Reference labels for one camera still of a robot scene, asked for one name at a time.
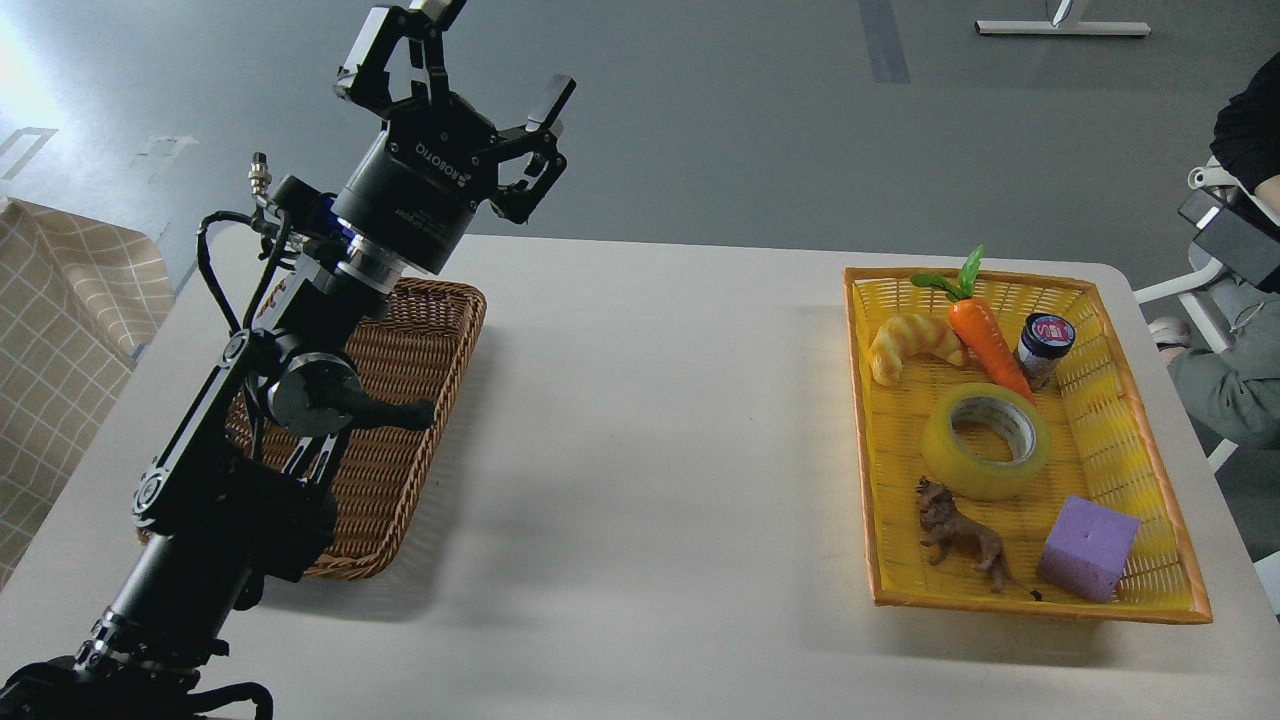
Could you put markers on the white stand base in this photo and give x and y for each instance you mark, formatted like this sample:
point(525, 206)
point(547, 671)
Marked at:
point(1063, 19)

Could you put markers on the toy croissant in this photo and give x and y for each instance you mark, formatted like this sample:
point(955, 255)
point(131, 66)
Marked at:
point(908, 335)

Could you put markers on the yellow tape roll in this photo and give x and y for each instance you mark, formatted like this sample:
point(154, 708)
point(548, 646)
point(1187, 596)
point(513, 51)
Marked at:
point(984, 442)

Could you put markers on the beige checkered cloth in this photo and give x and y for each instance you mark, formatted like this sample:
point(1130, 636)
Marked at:
point(79, 299)

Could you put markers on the toy orange carrot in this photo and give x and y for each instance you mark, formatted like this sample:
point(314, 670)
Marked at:
point(975, 323)

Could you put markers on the seated person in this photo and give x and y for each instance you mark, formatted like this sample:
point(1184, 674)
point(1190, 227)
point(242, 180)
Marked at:
point(1236, 393)

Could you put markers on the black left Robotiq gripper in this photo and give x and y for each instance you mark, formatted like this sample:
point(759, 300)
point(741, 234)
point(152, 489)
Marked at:
point(425, 190)

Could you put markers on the brown toy lion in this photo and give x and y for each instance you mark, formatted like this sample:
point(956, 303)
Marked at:
point(945, 527)

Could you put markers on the small dark jar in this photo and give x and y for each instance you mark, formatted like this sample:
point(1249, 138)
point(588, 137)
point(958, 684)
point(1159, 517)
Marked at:
point(1044, 341)

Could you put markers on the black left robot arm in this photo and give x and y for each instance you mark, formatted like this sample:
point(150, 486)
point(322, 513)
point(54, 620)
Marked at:
point(243, 490)

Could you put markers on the brown wicker basket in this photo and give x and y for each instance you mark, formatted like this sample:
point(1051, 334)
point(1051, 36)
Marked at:
point(418, 350)

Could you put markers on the purple foam cube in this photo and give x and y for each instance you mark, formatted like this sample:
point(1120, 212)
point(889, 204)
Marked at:
point(1087, 549)

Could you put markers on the yellow plastic basket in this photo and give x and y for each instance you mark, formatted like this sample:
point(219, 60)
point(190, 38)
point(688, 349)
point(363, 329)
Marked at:
point(1103, 450)

